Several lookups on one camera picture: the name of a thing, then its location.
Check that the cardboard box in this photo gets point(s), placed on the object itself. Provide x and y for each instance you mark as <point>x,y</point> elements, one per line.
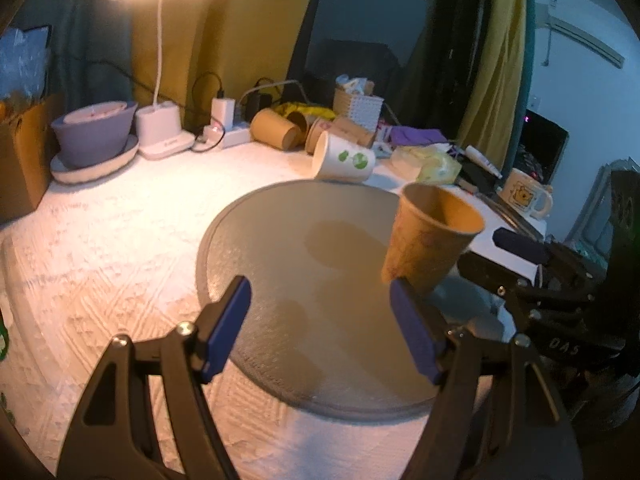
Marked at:
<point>22,160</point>

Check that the white plate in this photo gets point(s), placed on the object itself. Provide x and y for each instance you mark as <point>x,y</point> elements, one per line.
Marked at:
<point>120,160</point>

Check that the blue picture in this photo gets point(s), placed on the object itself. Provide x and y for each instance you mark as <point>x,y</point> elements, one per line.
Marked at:
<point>22,62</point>

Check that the yellow tissue pack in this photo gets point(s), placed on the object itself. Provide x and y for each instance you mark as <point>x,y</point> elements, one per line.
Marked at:
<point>432,165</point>

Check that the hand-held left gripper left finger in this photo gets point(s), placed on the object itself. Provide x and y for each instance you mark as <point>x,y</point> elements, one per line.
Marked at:
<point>227,330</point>

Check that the large brown paper cup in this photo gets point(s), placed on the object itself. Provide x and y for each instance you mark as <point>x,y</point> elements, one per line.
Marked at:
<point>274,129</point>

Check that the white tube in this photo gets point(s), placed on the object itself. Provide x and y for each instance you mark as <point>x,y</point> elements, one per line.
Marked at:
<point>482,160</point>

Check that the yellow plastic bag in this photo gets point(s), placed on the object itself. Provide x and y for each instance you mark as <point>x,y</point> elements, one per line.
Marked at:
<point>302,110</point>

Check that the black power adapter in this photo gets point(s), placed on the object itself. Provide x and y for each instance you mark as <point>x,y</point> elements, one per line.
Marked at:
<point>256,105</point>

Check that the white cup with green prints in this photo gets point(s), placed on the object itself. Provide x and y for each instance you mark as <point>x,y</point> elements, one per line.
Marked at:
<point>345,159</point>

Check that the white charger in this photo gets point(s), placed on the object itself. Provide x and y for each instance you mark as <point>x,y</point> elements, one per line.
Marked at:
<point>222,112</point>

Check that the round grey mat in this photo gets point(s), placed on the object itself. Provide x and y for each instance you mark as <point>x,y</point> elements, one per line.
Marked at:
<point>310,280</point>

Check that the white air conditioner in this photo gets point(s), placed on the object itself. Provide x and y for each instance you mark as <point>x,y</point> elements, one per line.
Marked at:
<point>580,35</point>

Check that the white mug with bear print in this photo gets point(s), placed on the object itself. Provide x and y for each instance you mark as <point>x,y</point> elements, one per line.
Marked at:
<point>522,194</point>

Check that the yellow curtain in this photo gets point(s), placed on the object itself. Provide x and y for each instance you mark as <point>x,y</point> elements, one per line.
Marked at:
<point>500,50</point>

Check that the grey bowl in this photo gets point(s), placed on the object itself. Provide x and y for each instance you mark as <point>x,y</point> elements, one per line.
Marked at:
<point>92,132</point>

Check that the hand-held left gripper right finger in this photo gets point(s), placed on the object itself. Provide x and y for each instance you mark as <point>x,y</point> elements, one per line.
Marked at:
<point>415,332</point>

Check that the white textured tablecloth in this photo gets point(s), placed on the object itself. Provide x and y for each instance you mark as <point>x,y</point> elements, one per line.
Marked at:
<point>110,260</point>

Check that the purple cloth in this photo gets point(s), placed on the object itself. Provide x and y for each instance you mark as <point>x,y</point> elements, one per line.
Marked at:
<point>415,135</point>

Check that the woven basket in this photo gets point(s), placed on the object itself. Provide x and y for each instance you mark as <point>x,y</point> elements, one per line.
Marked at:
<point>357,109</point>

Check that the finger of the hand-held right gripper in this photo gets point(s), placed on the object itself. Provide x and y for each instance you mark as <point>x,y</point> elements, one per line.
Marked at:
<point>482,272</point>
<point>520,247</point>

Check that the white desk lamp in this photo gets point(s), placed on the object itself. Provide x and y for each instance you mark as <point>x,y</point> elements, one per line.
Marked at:
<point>162,130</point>

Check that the dark chair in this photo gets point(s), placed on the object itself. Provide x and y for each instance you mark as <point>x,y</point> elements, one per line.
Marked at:
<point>350,67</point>

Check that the white power strip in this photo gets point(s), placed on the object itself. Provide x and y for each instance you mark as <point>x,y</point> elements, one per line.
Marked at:
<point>235,136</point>

